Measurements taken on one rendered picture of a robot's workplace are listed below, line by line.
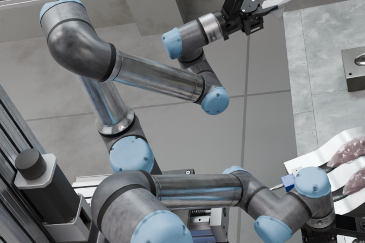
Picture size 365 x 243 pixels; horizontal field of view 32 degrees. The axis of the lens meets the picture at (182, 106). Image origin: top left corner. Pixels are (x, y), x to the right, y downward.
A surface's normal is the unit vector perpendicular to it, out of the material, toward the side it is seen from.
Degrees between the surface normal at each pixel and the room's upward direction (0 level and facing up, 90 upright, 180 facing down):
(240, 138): 0
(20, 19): 90
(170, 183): 50
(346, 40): 0
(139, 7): 90
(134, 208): 8
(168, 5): 90
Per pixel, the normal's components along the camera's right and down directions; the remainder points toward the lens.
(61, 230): -0.11, 0.73
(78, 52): 0.02, 0.11
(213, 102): 0.33, 0.62
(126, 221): -0.51, -0.44
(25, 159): -0.27, -0.67
